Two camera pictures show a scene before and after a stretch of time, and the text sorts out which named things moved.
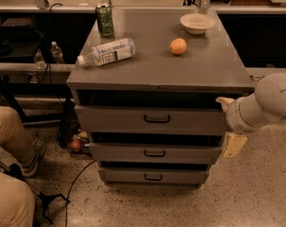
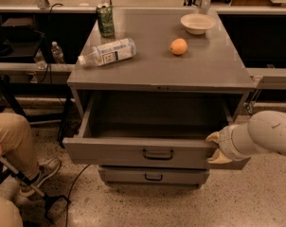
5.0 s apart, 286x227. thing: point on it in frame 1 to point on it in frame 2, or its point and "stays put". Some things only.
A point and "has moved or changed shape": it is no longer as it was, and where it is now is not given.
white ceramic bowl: (196, 23) stays put
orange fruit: (178, 45) stays put
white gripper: (235, 118) to (225, 143)
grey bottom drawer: (156, 176) stays put
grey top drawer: (151, 120) has moved or changed shape
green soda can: (105, 21) stays put
